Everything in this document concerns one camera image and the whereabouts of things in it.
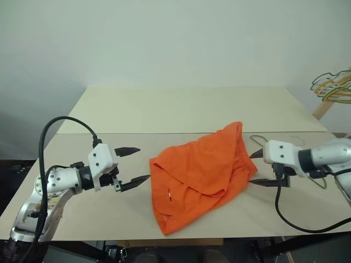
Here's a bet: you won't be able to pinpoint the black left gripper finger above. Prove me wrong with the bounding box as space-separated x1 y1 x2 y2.
114 147 141 158
120 174 151 192

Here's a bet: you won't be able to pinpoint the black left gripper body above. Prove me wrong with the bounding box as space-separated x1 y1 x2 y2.
99 165 123 193

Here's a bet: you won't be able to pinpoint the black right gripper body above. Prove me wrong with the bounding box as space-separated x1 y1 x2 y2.
271 163 296 187

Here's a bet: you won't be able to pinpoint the thin wire clothes hanger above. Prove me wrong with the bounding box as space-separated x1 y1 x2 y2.
249 134 329 190

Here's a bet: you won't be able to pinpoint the orange shorts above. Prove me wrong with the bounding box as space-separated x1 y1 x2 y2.
149 121 259 236

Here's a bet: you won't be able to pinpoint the thin wooden stick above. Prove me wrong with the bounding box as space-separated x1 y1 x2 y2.
281 237 295 263

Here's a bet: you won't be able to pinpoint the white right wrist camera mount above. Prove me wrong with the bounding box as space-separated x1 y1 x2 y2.
263 139 312 178

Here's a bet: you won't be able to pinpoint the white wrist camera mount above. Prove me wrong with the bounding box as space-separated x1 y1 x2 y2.
87 143 120 192
263 139 312 178

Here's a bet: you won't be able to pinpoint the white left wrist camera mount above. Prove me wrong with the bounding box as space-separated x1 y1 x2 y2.
87 143 120 192

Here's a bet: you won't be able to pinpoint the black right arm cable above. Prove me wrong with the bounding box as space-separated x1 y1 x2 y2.
273 163 351 234

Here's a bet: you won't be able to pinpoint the dark green wire hanger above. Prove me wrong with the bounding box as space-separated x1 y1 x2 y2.
311 66 351 93

